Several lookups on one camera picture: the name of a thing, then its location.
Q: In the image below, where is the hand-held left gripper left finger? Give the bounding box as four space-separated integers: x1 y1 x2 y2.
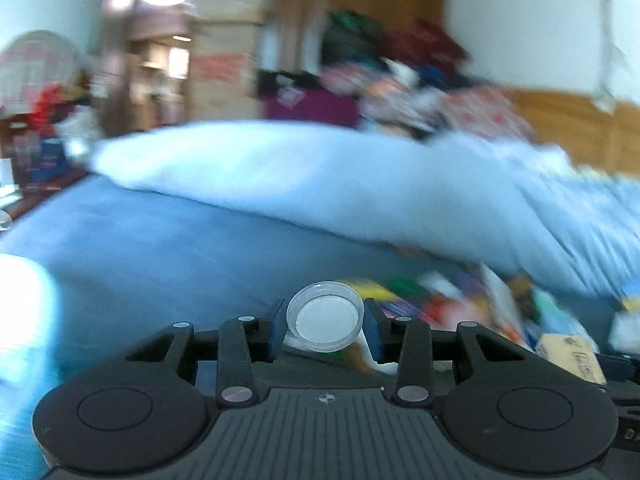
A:
125 299 289 407

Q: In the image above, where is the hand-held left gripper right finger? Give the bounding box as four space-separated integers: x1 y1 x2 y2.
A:
363 298 537 407

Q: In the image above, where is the blue bed sheet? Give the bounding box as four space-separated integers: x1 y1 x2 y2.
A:
0 175 640 480

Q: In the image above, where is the round white mesh cover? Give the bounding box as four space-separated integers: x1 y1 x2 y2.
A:
0 30 93 116

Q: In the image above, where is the white round plate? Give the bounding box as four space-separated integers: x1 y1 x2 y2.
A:
0 254 63 393

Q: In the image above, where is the purple storage box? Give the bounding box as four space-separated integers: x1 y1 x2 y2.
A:
257 72 361 128

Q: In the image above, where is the wooden headboard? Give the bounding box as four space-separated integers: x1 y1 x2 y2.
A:
505 87 640 178

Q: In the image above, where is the red object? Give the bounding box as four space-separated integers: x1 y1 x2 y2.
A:
30 85 66 126

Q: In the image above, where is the stack of cardboard boxes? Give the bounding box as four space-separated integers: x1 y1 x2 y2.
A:
187 0 273 123

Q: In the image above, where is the blue box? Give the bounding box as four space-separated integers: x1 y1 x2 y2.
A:
37 137 68 176

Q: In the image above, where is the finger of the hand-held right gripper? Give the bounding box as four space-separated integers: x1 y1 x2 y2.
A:
595 353 636 387

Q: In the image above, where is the white hanging cord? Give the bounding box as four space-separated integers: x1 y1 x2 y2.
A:
594 0 617 113

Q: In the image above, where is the white plastic jar lid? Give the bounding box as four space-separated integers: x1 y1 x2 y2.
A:
286 280 365 353

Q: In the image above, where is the pile of clothes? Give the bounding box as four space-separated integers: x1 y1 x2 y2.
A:
320 10 538 143

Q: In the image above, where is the light blue striped quilt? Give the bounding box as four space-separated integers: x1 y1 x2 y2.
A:
435 132 640 301

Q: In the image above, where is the white pillow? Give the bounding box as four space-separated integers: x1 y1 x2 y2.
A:
92 121 591 296

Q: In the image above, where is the beige cardboard box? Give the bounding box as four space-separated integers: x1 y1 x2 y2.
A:
535 332 608 386

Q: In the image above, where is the pile of colourful packets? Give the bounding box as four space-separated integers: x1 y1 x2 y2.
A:
345 260 551 376

